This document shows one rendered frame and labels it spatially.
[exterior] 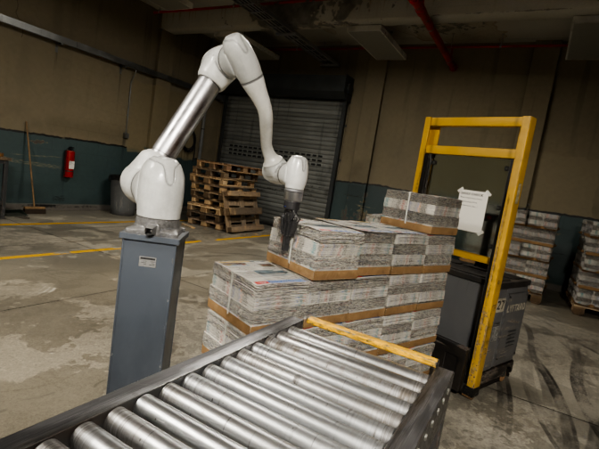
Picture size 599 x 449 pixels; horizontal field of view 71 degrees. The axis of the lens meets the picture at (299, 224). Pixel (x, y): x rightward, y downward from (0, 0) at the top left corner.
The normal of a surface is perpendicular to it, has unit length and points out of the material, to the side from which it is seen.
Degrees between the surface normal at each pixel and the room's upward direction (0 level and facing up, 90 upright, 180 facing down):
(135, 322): 90
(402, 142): 90
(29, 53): 90
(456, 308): 90
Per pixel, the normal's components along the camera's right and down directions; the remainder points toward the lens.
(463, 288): -0.76, -0.04
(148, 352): 0.10, 0.13
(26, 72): 0.86, 0.19
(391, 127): -0.49, 0.03
